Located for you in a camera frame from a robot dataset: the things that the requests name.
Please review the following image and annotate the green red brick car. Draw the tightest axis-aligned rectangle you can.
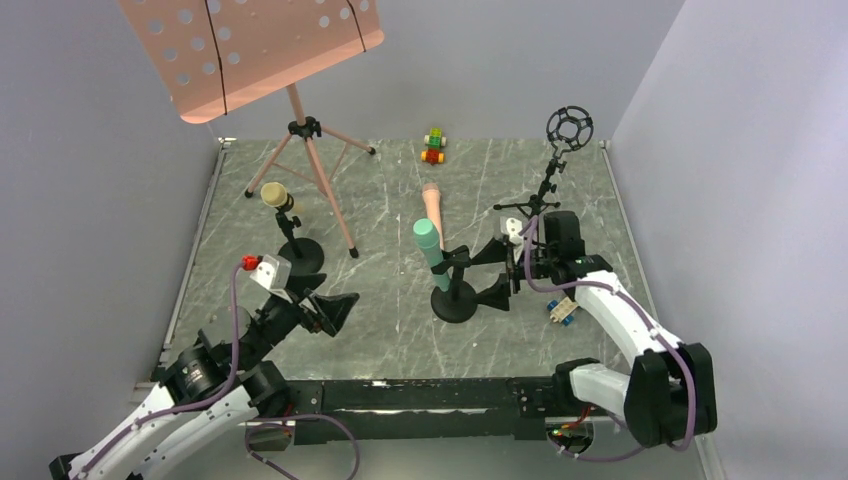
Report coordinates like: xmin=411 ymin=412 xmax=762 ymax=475
xmin=420 ymin=128 xmax=446 ymax=165

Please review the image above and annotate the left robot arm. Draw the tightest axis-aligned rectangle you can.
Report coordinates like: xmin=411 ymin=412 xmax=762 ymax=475
xmin=49 ymin=290 xmax=360 ymax=479

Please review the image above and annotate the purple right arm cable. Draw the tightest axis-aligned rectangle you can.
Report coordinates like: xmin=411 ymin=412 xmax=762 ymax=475
xmin=521 ymin=218 xmax=698 ymax=464

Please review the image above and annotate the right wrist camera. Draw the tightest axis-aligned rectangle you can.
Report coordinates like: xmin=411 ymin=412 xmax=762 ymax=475
xmin=496 ymin=216 xmax=524 ymax=249

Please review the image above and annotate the black shock-mount boom stand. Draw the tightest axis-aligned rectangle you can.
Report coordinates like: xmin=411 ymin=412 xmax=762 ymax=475
xmin=493 ymin=105 xmax=594 ymax=220

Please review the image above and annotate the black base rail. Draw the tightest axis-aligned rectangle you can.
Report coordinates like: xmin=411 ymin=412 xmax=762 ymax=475
xmin=262 ymin=376 xmax=584 ymax=445

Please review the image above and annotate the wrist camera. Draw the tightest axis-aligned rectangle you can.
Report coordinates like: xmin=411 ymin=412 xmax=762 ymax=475
xmin=242 ymin=254 xmax=292 ymax=294
xmin=496 ymin=216 xmax=524 ymax=249

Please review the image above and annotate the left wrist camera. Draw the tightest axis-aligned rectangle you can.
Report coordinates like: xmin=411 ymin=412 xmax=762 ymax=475
xmin=242 ymin=254 xmax=292 ymax=294

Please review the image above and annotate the yellow toy microphone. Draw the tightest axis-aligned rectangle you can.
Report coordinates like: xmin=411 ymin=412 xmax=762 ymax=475
xmin=260 ymin=182 xmax=303 ymax=215

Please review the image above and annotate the black mic stand with clip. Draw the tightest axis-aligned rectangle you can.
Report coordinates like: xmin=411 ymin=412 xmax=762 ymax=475
xmin=430 ymin=246 xmax=478 ymax=324

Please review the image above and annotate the beige blue brick car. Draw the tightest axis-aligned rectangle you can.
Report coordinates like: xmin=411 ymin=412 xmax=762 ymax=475
xmin=546 ymin=296 xmax=579 ymax=326

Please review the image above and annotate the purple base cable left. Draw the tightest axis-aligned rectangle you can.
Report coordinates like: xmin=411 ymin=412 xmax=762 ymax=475
xmin=245 ymin=413 xmax=362 ymax=480

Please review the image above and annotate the pink music stand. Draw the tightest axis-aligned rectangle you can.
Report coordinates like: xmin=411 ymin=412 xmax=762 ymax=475
xmin=119 ymin=0 xmax=385 ymax=258

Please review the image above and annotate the pink toy microphone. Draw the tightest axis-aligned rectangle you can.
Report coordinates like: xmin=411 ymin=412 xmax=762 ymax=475
xmin=422 ymin=183 xmax=445 ymax=249

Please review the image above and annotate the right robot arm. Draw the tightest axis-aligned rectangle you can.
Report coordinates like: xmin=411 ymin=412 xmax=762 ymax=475
xmin=469 ymin=211 xmax=718 ymax=451

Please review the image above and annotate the green toy microphone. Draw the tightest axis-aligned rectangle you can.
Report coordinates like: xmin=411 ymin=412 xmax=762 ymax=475
xmin=413 ymin=218 xmax=450 ymax=292

